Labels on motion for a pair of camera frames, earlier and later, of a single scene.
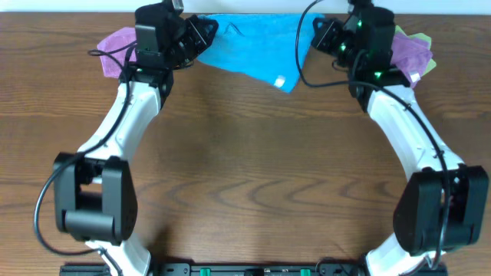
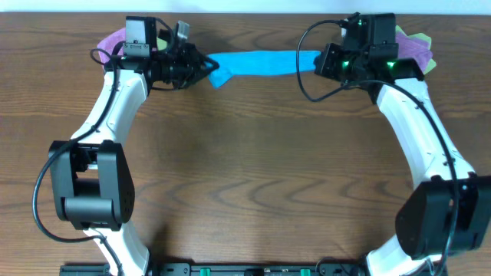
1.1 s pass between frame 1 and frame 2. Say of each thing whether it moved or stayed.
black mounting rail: stayed
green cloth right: stayed
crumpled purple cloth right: stayed
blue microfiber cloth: moved
